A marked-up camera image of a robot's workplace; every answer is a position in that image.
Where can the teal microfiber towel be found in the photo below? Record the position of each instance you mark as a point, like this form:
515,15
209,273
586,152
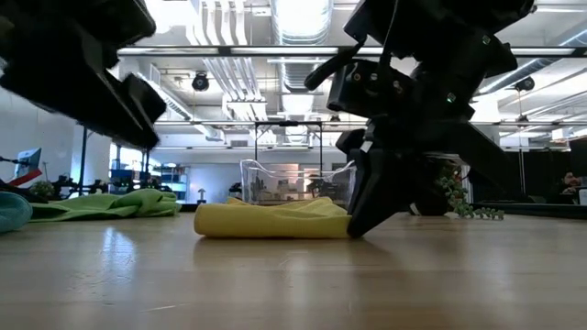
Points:
14,213

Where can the green microfiber towel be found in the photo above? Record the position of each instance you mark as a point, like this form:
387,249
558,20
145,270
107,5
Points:
114,206

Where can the red bar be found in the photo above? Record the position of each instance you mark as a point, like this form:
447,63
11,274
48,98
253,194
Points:
25,178

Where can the yellow microfiber towel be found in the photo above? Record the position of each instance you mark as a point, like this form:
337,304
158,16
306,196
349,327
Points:
270,224

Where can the person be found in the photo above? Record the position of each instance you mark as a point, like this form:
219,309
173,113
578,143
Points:
568,183

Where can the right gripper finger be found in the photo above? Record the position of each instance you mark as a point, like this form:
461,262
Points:
385,179
361,183

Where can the potted succulent plant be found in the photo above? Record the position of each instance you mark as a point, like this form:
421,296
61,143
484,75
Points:
458,201

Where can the black ceiling-hung camera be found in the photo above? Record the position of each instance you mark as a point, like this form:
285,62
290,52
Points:
200,82
524,84

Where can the tilted computer monitor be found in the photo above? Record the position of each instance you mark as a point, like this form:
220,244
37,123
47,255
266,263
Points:
28,160

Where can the small mushroom lamp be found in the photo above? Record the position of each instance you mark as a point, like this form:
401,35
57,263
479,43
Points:
201,197

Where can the blue storage shelf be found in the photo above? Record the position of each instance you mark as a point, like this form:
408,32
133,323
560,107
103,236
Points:
176,183

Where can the silver ceiling air duct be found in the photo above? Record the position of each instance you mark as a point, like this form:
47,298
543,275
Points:
300,73

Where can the small round green plant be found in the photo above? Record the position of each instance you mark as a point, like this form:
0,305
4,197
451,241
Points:
42,189

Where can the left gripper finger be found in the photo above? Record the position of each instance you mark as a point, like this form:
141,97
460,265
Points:
133,135

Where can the clear plastic bin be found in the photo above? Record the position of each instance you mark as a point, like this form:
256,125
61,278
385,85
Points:
275,183

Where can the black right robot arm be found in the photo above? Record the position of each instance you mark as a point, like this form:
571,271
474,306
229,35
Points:
435,27

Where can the black pole stand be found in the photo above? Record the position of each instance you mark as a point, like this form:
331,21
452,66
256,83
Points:
83,160

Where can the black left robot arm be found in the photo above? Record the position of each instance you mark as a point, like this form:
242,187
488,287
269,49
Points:
69,27

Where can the black partition panels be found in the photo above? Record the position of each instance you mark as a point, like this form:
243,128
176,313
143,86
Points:
546,169

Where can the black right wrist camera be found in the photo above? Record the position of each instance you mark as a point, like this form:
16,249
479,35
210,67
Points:
367,89

